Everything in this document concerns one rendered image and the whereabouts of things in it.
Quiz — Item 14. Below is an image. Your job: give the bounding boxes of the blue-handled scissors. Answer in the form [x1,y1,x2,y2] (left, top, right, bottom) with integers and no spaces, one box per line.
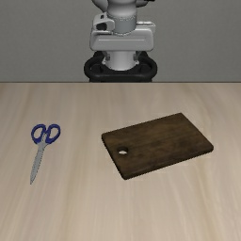
[29,123,62,185]

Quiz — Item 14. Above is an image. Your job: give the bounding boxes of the dark brown cutting board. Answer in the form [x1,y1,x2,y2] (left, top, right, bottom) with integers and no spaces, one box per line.
[101,112,215,181]

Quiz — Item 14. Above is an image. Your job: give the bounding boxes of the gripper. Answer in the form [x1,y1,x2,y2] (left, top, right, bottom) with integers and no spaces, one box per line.
[89,12,157,62]

